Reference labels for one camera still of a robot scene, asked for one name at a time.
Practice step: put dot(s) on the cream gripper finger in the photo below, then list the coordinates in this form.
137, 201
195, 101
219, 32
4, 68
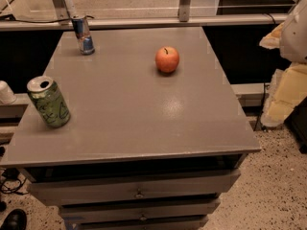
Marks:
288, 88
272, 39

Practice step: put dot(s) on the blue silver redbull can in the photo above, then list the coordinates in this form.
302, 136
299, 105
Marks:
83, 35

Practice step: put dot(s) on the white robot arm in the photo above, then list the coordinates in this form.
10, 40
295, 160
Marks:
293, 41

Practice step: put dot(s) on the green soda can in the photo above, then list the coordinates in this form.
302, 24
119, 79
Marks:
46, 96

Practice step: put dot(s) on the red apple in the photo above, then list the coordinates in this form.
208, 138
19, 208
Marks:
167, 59

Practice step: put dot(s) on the top drawer knob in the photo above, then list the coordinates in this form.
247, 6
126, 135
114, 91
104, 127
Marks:
139, 195

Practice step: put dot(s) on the drawer knob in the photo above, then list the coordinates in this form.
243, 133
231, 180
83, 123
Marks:
139, 195
143, 217

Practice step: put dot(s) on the white paper cup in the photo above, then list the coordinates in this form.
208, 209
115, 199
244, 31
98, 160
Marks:
6, 94

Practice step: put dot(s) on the black shoe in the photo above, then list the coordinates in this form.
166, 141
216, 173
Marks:
15, 220

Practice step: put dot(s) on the white post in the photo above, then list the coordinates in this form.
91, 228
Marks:
70, 6

